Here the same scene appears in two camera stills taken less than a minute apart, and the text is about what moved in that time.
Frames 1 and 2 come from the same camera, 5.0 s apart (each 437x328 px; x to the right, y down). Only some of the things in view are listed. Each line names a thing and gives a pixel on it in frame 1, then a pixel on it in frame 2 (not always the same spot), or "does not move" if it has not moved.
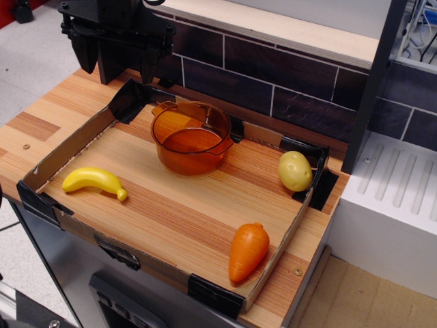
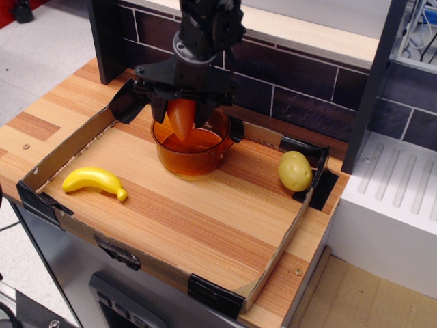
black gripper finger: x=87 y=48 to x=159 y=105
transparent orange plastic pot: x=190 y=137 does not move
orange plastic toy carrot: x=249 y=245 to x=181 y=113
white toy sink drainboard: x=386 y=221 does not move
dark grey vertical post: x=373 y=85 does not move
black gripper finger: x=149 y=61 to x=204 y=108
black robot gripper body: x=134 y=20 to x=190 y=72
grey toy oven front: x=119 y=303 does not move
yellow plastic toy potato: x=295 y=171 does not move
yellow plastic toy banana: x=95 y=178 does not move
